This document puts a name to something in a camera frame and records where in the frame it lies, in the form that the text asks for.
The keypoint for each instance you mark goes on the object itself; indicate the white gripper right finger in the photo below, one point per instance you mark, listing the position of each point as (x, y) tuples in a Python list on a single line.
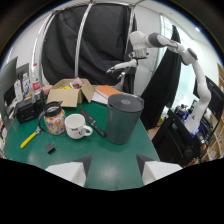
[(155, 170)]

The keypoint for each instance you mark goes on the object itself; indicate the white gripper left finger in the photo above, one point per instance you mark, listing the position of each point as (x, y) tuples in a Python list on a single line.
[(71, 170)]

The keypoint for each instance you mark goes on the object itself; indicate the white mug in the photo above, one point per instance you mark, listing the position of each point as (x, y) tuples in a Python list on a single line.
[(76, 126)]

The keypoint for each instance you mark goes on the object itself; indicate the small black block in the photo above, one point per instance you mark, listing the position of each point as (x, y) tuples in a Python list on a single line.
[(50, 148)]

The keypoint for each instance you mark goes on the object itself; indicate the black knife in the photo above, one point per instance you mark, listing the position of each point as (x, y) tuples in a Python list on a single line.
[(92, 122)]

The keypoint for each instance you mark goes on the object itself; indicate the colourful floral glass jar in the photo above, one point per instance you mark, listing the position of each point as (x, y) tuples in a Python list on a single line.
[(54, 119)]

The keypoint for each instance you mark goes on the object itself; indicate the dark grey lidded bin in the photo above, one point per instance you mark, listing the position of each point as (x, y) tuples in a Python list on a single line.
[(122, 119)]

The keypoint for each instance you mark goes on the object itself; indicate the black box device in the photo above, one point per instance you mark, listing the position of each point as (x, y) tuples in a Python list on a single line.
[(29, 110)]

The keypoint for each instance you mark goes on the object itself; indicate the open cardboard box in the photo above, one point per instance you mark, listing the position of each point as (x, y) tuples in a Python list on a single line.
[(68, 94)]

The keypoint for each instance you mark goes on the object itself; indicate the black cloth drape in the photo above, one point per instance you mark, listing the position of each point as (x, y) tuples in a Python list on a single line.
[(163, 86)]

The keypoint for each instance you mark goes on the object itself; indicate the orange notebook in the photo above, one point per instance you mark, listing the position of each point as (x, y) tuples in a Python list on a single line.
[(106, 91)]

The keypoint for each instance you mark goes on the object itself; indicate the black monitor on desk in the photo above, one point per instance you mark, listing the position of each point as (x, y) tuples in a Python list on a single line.
[(213, 96)]

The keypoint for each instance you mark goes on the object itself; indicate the clear plastic bottle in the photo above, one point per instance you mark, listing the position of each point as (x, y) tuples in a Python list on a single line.
[(36, 81)]

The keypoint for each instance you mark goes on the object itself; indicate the white spray bottle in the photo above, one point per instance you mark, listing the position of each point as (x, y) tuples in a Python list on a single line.
[(18, 90)]

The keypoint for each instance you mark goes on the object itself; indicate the computer monitor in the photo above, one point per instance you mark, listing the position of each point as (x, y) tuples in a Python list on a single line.
[(7, 81)]

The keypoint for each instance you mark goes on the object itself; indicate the black curtain backdrop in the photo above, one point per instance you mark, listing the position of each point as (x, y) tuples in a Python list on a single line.
[(100, 40)]

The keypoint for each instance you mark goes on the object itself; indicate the metal frame pole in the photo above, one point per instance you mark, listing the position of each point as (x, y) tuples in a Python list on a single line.
[(81, 38)]

